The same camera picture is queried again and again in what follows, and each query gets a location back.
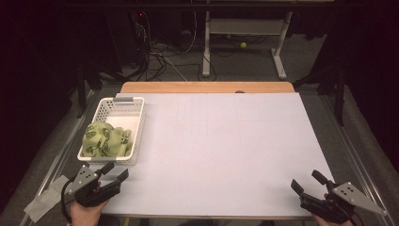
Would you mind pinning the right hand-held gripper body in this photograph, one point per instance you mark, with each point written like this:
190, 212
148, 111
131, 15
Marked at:
348, 194

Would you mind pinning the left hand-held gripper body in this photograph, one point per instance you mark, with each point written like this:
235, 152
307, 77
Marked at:
94, 193

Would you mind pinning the green printed baby romper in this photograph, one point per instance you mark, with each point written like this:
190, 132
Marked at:
106, 141

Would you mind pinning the white perforated plastic basket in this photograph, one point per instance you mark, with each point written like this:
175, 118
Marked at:
119, 108

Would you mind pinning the person's left hand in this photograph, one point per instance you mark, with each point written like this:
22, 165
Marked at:
84, 216

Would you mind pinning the person's right hand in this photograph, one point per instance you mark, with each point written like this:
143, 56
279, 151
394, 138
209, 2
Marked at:
323, 223

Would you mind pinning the grey tape patch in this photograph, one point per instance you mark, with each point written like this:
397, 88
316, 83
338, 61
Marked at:
47, 197

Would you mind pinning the black stand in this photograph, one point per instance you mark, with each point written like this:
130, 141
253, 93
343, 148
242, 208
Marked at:
339, 100
81, 91

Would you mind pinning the white table mat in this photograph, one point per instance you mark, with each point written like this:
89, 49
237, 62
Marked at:
219, 150

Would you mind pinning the dark box with red light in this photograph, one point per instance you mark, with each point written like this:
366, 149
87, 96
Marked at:
125, 34

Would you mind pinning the yellow tennis ball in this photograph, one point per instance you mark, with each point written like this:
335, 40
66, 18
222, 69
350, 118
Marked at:
243, 45

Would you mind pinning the metal floor rail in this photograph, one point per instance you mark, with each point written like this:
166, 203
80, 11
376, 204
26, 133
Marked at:
362, 175
56, 161

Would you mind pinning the white metal desk frame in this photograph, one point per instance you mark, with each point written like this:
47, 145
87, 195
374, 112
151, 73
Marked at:
247, 26

